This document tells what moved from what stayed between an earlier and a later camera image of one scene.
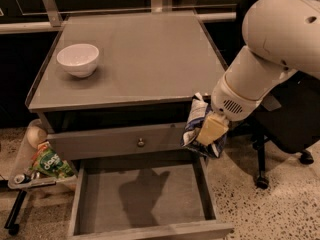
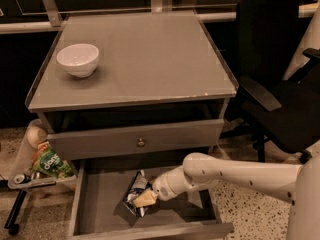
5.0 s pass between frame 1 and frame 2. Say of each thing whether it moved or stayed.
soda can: stayed
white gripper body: moved
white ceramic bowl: stayed
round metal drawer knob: stayed
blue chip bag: moved
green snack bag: stayed
